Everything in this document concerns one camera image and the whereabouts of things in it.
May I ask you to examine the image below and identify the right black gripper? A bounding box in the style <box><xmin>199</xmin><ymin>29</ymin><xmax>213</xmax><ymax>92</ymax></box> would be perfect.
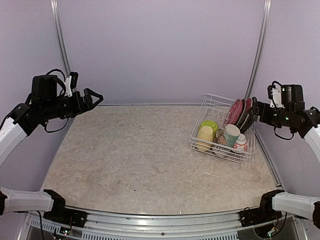
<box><xmin>249</xmin><ymin>100</ymin><xmax>294</xmax><ymax>128</ymax></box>

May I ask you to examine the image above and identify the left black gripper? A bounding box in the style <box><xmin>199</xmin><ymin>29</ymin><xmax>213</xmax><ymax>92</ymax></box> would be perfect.
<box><xmin>41</xmin><ymin>87</ymin><xmax>103</xmax><ymax>120</ymax></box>

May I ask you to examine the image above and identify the white red patterned bowl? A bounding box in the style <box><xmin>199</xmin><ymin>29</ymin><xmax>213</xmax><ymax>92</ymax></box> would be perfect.
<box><xmin>233</xmin><ymin>133</ymin><xmax>248</xmax><ymax>152</ymax></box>

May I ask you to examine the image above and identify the teal floral mug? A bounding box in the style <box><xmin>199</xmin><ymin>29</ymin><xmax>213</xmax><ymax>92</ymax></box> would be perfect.
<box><xmin>215</xmin><ymin>124</ymin><xmax>241</xmax><ymax>148</ymax></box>

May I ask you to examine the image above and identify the green bowl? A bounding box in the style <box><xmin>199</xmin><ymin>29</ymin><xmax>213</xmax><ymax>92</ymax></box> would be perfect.
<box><xmin>198</xmin><ymin>120</ymin><xmax>219</xmax><ymax>131</ymax></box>

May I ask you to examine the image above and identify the pale yellow mug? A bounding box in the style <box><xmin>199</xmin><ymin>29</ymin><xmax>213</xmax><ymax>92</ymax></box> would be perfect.
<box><xmin>195</xmin><ymin>126</ymin><xmax>214</xmax><ymax>152</ymax></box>

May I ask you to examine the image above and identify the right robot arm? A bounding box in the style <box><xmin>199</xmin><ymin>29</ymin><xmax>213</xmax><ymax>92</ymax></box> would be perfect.
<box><xmin>249</xmin><ymin>81</ymin><xmax>320</xmax><ymax>228</ymax></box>

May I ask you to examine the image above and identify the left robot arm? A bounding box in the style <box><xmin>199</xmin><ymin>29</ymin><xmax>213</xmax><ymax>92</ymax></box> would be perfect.
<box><xmin>0</xmin><ymin>72</ymin><xmax>104</xmax><ymax>223</ymax></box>

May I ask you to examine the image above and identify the dark red plate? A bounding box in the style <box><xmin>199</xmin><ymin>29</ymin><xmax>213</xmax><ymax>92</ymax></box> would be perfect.
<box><xmin>236</xmin><ymin>98</ymin><xmax>252</xmax><ymax>129</ymax></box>

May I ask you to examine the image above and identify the black rimmed plate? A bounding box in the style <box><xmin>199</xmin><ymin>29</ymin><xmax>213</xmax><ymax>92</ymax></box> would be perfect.
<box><xmin>239</xmin><ymin>96</ymin><xmax>258</xmax><ymax>134</ymax></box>

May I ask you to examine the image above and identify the pink dotted plate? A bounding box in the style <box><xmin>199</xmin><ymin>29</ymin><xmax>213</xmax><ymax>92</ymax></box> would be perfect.
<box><xmin>223</xmin><ymin>99</ymin><xmax>244</xmax><ymax>125</ymax></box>

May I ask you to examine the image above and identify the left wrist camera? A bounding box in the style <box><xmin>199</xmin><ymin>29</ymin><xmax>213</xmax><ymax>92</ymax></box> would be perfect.
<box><xmin>64</xmin><ymin>71</ymin><xmax>79</xmax><ymax>97</ymax></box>

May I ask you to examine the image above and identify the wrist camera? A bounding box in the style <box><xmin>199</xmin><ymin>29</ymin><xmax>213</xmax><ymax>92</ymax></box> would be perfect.
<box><xmin>267</xmin><ymin>84</ymin><xmax>284</xmax><ymax>108</ymax></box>
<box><xmin>64</xmin><ymin>71</ymin><xmax>79</xmax><ymax>97</ymax></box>

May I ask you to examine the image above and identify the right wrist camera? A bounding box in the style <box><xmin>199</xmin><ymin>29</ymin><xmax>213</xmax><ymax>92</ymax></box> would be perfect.
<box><xmin>267</xmin><ymin>84</ymin><xmax>284</xmax><ymax>108</ymax></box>

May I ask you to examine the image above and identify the white wire dish rack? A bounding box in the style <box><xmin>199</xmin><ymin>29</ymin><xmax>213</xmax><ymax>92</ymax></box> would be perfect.
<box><xmin>189</xmin><ymin>93</ymin><xmax>258</xmax><ymax>164</ymax></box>

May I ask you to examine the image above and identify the left aluminium frame post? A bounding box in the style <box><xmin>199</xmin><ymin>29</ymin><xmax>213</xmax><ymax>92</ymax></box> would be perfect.
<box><xmin>50</xmin><ymin>0</ymin><xmax>71</xmax><ymax>74</ymax></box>

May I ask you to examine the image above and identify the aluminium frame post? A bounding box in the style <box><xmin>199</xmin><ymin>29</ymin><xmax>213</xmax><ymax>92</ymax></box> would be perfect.
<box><xmin>244</xmin><ymin>0</ymin><xmax>272</xmax><ymax>98</ymax></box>
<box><xmin>50</xmin><ymin>0</ymin><xmax>71</xmax><ymax>74</ymax></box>

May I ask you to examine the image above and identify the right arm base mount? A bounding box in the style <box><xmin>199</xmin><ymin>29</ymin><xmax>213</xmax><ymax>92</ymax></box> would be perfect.
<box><xmin>239</xmin><ymin>189</ymin><xmax>284</xmax><ymax>227</ymax></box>

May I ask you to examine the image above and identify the right aluminium frame post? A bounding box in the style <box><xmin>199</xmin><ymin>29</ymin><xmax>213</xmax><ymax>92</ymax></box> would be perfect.
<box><xmin>244</xmin><ymin>0</ymin><xmax>272</xmax><ymax>98</ymax></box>

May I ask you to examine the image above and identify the front aluminium rail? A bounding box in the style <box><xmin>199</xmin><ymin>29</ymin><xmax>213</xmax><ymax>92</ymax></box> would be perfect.
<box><xmin>18</xmin><ymin>209</ymin><xmax>309</xmax><ymax>240</ymax></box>

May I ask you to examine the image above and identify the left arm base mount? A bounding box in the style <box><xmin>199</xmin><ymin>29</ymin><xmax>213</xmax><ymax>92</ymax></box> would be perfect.
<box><xmin>43</xmin><ymin>189</ymin><xmax>88</xmax><ymax>228</ymax></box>

